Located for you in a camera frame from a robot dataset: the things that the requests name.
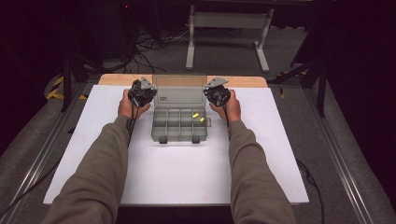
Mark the white board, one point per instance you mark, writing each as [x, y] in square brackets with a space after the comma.
[274, 130]

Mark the person's right hand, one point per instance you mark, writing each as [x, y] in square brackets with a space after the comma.
[233, 110]

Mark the wooden table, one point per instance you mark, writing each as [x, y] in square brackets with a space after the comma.
[249, 81]

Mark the black metal stand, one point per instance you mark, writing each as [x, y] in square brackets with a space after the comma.
[66, 84]
[321, 90]

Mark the yellow and black floor tape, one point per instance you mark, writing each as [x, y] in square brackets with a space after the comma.
[53, 92]

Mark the grey plastic compartment box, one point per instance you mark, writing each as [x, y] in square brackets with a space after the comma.
[179, 127]

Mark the person's left hand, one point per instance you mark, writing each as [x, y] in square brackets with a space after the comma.
[126, 109]

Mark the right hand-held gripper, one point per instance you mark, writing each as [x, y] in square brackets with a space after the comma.
[218, 93]

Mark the white metal stand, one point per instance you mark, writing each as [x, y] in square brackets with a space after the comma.
[230, 20]

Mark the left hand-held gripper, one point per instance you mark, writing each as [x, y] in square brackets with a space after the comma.
[143, 93]

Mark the aluminium floor rail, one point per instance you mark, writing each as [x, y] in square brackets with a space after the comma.
[337, 155]
[49, 149]

